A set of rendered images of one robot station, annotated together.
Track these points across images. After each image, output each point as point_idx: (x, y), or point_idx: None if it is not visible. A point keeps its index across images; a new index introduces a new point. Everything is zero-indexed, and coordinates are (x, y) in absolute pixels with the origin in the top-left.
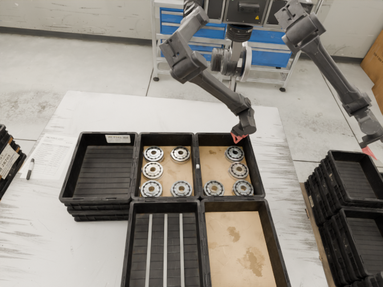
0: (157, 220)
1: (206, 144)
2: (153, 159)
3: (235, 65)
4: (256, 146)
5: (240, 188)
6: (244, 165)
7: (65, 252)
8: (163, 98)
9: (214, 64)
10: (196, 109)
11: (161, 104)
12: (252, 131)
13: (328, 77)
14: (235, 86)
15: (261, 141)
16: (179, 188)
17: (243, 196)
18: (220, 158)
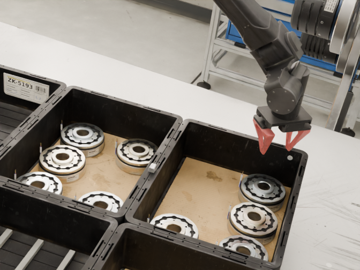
0: (17, 246)
1: (207, 157)
2: (73, 143)
3: (321, 7)
4: (340, 219)
5: (235, 249)
6: (271, 216)
7: None
8: (173, 80)
9: (306, 36)
10: (235, 115)
11: (163, 87)
12: (287, 105)
13: None
14: (349, 99)
15: (359, 214)
16: (98, 206)
17: (223, 249)
18: (227, 191)
